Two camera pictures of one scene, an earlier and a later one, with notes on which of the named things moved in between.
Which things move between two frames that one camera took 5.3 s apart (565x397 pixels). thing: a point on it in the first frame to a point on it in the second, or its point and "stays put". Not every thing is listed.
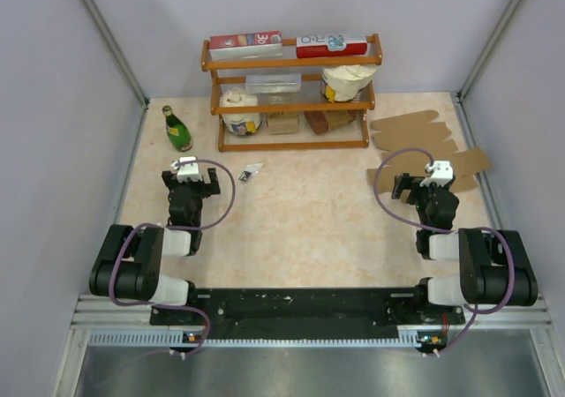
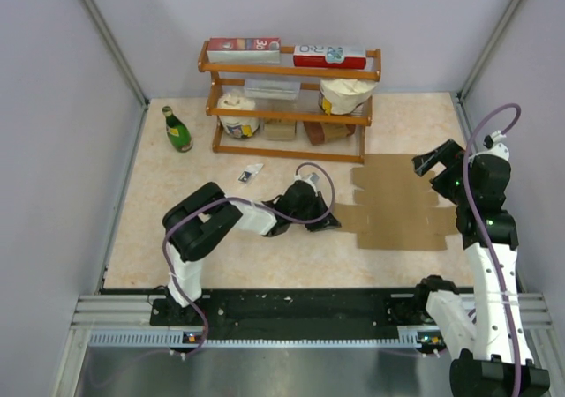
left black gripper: x=168 y=176 to x=320 y=205
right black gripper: x=404 y=182 to x=425 y=162
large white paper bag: x=342 y=83 to x=341 y=95
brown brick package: x=322 y=121 to x=320 y=132
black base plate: x=320 y=310 stays put
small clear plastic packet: x=249 y=171 stays put
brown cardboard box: x=410 y=141 to x=394 y=206
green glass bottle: x=177 y=132 stays put
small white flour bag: x=240 y=123 stays put
